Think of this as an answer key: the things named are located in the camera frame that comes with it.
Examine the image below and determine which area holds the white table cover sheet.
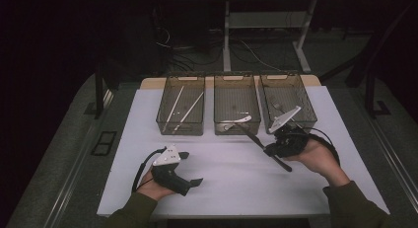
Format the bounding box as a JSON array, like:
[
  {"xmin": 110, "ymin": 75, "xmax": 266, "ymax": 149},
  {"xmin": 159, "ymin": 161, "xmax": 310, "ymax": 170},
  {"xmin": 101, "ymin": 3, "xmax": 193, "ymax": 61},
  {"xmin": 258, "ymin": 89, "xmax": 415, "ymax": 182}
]
[{"xmin": 96, "ymin": 85, "xmax": 391, "ymax": 219}]

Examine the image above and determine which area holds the person's right hand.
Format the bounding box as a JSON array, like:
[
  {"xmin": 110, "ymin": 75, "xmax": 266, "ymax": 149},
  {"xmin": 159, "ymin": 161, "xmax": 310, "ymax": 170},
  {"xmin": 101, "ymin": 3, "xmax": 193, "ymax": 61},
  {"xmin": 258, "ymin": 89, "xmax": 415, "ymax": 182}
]
[{"xmin": 283, "ymin": 137, "xmax": 351, "ymax": 189}]

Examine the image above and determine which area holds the black metal stand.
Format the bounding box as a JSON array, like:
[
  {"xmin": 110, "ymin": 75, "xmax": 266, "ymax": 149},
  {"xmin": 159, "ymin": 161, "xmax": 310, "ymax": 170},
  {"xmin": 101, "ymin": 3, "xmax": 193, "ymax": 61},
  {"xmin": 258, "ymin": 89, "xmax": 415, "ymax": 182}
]
[
  {"xmin": 93, "ymin": 54, "xmax": 115, "ymax": 120},
  {"xmin": 344, "ymin": 0, "xmax": 392, "ymax": 119}
]

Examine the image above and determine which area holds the white chopstick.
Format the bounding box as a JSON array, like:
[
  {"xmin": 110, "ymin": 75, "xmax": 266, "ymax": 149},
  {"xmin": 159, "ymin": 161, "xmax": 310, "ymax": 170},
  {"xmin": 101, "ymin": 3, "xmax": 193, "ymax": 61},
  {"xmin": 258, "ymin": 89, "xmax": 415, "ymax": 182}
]
[
  {"xmin": 172, "ymin": 91, "xmax": 205, "ymax": 134},
  {"xmin": 162, "ymin": 85, "xmax": 185, "ymax": 134}
]

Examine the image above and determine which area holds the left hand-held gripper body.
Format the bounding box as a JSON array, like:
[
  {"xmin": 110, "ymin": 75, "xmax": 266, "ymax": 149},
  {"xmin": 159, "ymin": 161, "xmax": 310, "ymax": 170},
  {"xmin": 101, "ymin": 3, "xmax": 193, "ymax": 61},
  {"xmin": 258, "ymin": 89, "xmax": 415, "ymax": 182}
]
[{"xmin": 151, "ymin": 144, "xmax": 192, "ymax": 197}]

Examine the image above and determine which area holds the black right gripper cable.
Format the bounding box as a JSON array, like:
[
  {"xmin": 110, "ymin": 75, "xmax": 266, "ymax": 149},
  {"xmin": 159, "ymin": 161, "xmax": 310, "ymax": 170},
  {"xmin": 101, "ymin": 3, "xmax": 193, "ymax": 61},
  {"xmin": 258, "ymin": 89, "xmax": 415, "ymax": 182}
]
[{"xmin": 303, "ymin": 126, "xmax": 342, "ymax": 167}]

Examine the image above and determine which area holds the smoky transparent plastic bin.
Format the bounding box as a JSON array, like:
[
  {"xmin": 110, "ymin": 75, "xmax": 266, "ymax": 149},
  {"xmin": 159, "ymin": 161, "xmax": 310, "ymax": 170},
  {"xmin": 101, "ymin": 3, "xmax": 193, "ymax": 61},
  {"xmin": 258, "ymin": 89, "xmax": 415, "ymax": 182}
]
[
  {"xmin": 213, "ymin": 73, "xmax": 262, "ymax": 136},
  {"xmin": 258, "ymin": 72, "xmax": 318, "ymax": 136},
  {"xmin": 156, "ymin": 74, "xmax": 206, "ymax": 136}
]

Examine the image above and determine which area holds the steel table knife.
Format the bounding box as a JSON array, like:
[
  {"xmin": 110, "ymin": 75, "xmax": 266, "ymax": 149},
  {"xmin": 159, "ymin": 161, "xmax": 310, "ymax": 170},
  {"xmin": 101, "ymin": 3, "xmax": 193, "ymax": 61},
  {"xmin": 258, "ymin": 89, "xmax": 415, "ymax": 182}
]
[{"xmin": 234, "ymin": 121, "xmax": 294, "ymax": 174}]

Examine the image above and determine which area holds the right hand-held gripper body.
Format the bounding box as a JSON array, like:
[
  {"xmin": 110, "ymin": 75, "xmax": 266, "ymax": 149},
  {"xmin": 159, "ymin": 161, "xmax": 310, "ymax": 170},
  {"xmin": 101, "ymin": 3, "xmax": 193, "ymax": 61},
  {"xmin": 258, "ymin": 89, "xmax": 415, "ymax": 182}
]
[{"xmin": 264, "ymin": 105, "xmax": 311, "ymax": 159}]

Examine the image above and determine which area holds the tangle of floor cables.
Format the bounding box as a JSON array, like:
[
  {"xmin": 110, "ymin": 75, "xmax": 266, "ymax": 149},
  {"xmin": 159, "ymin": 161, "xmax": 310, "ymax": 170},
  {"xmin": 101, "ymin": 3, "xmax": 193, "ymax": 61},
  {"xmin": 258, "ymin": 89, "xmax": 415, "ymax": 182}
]
[{"xmin": 153, "ymin": 25, "xmax": 284, "ymax": 73}]

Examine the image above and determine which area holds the white metal desk frame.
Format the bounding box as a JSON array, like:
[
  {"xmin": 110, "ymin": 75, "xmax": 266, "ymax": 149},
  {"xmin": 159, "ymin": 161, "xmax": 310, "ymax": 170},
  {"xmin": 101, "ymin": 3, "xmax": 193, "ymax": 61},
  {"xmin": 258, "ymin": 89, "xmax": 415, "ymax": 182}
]
[{"xmin": 222, "ymin": 0, "xmax": 318, "ymax": 75}]

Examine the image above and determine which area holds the person's left hand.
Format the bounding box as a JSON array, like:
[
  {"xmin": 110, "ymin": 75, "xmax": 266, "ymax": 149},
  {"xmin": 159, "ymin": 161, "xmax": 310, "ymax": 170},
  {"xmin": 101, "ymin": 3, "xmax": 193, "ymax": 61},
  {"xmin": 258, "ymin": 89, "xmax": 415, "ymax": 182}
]
[{"xmin": 135, "ymin": 168, "xmax": 175, "ymax": 202}]

